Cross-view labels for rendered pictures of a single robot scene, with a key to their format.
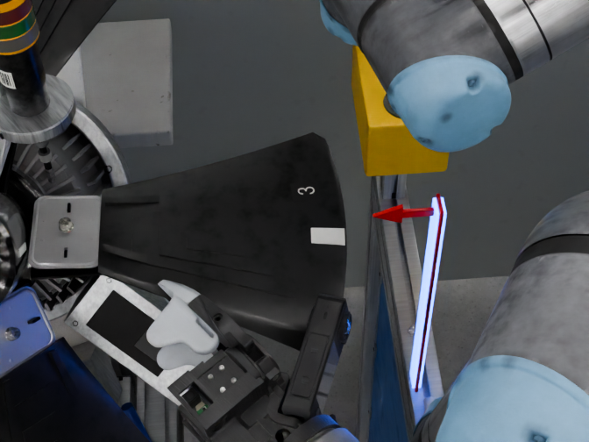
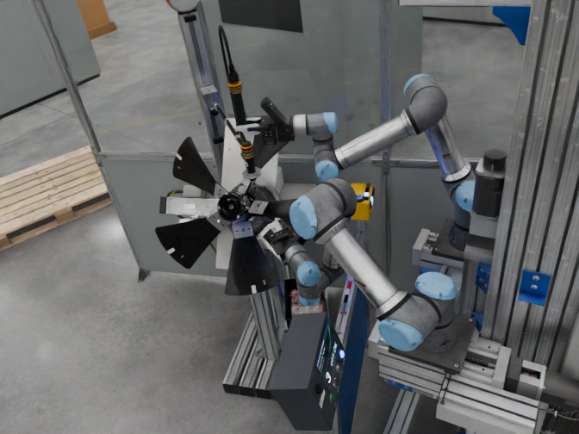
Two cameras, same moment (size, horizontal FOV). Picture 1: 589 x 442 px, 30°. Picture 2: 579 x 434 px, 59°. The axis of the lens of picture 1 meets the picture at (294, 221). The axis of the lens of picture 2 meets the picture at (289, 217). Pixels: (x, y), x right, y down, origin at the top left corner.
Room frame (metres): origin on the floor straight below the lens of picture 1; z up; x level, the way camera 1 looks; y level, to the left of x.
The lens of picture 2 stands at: (-0.87, -0.55, 2.35)
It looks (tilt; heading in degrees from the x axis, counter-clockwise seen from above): 36 degrees down; 23
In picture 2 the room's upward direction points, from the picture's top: 9 degrees counter-clockwise
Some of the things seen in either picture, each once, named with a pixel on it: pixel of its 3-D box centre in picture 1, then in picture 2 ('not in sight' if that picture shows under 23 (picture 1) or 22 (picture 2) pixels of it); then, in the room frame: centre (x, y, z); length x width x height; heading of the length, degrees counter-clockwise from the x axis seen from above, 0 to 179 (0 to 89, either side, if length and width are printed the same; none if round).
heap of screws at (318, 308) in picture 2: not in sight; (306, 305); (0.47, 0.00, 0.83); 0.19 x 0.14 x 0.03; 19
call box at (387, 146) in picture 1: (399, 105); (360, 202); (0.95, -0.13, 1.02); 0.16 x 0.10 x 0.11; 3
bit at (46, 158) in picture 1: (46, 160); not in sight; (0.63, 0.21, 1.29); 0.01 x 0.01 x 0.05
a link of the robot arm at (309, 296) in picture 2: not in sight; (311, 287); (0.34, -0.08, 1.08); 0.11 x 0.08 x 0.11; 152
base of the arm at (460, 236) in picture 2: not in sight; (469, 229); (0.74, -0.59, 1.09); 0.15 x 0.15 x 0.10
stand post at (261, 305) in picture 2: not in sight; (262, 310); (0.73, 0.35, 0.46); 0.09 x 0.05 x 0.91; 93
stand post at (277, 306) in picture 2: not in sight; (270, 262); (0.96, 0.36, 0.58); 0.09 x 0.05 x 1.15; 93
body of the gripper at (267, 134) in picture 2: not in sight; (277, 128); (0.66, 0.09, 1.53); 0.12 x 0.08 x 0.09; 103
